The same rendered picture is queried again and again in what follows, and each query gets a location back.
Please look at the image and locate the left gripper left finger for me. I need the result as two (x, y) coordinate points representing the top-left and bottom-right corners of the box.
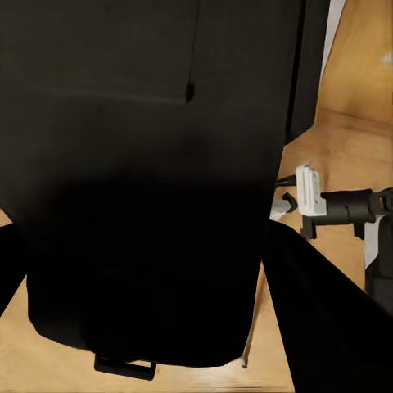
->
(0, 222), (29, 317)

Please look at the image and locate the digital camera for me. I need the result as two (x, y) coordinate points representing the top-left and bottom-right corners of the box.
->
(0, 0), (330, 381)

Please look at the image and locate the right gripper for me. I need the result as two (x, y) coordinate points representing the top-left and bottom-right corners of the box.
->
(276, 174), (350, 240)

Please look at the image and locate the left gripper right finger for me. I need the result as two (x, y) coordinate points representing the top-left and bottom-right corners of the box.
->
(261, 219), (393, 393)

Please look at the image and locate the camera tripod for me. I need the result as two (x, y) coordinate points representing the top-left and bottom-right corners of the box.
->
(239, 192), (298, 368)

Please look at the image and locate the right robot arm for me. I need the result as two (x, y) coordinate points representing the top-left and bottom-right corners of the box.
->
(276, 164), (393, 240)

